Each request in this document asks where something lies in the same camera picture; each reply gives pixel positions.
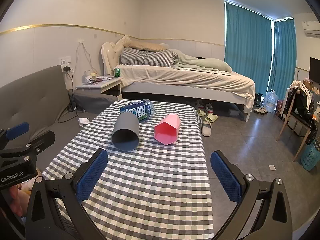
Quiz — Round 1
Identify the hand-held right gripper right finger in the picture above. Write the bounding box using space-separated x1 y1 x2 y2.
210 150 299 240

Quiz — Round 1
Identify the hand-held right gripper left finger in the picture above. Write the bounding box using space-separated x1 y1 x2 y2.
25 148 108 240

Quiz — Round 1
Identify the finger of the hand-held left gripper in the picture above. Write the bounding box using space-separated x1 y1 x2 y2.
0 122 30 143
24 130 56 155

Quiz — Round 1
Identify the grey cup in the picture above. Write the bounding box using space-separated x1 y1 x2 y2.
111 112 139 152

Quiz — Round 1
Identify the pink hexagonal cup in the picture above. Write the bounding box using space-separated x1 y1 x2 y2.
153 114 181 146

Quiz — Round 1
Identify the person's left hand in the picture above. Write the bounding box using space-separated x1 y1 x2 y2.
7 180 32 218

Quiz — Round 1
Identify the grey sofa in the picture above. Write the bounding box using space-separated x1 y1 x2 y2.
0 65 83 155

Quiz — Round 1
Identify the white slipper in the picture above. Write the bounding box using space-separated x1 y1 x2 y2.
201 120 213 137

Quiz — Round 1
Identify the checkered tablecloth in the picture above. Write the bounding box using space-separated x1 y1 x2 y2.
41 99 213 240

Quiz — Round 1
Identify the pair of sneakers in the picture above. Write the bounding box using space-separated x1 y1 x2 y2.
195 99 214 115

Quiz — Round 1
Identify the white nightstand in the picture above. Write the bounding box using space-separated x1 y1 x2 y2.
76 76 123 100

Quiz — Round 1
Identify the blue plastic bottle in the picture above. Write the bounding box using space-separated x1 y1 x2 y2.
120 99 155 122

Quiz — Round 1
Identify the wooden leg chair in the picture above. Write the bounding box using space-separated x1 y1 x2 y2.
276 87 316 162

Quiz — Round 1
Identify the clear water jug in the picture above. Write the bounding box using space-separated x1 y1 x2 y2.
264 89 279 113

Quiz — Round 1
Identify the teal laundry basket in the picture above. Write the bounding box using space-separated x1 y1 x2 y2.
300 140 320 172

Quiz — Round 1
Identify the white bed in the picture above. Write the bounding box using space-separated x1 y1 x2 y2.
101 35 256 122

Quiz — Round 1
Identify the beige bed sheet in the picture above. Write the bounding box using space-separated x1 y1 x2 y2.
114 64 256 113

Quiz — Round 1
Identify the black jacket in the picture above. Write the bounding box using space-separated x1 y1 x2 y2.
294 87 318 145

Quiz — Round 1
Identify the pale green blanket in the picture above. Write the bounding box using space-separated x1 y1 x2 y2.
172 51 232 77

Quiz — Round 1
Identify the white garment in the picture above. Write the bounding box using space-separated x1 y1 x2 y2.
289 80 312 111

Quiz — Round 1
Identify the checked folded duvet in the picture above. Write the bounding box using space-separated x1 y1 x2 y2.
121 47 180 67

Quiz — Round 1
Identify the narrow teal curtain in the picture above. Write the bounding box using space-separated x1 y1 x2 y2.
268 19 297 98

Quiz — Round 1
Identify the wide teal curtain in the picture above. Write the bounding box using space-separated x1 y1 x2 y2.
224 1 273 93

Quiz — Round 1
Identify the beige pillow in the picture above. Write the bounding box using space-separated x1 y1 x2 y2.
122 35 169 52

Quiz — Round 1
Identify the black television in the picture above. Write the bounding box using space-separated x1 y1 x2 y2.
309 57 320 84

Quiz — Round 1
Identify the white air conditioner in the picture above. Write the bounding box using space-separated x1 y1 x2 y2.
301 19 320 38

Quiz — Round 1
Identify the black cable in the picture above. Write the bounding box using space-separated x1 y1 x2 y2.
59 68 86 123

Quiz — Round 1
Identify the white cable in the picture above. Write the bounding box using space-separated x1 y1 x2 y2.
75 41 97 80

